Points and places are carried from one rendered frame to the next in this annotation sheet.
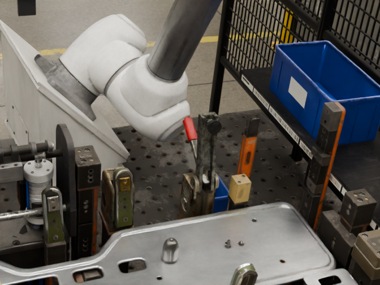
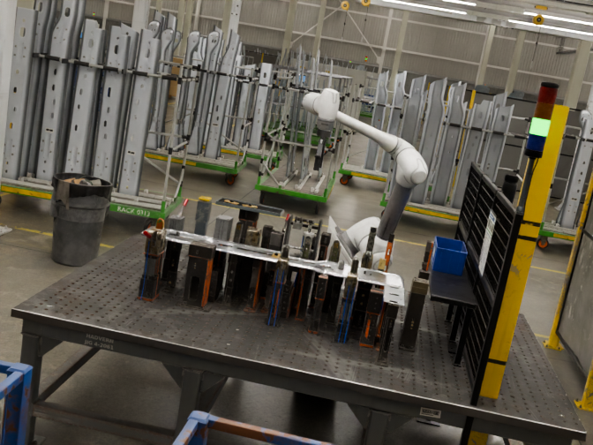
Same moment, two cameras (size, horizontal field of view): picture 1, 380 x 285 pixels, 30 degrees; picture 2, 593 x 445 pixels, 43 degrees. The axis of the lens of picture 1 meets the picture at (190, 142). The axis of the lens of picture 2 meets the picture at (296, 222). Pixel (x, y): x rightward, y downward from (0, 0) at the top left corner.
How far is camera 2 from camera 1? 2.82 m
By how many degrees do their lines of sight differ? 35
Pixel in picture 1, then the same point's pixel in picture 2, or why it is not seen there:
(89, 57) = (356, 230)
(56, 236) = (305, 254)
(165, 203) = not seen: hidden behind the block
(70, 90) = (345, 241)
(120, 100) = (363, 247)
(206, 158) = (370, 245)
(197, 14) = (394, 206)
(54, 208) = (307, 243)
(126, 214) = (334, 258)
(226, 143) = not seen: hidden behind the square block
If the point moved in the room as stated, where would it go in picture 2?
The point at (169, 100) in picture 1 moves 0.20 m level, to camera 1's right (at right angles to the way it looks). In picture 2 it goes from (380, 247) to (412, 257)
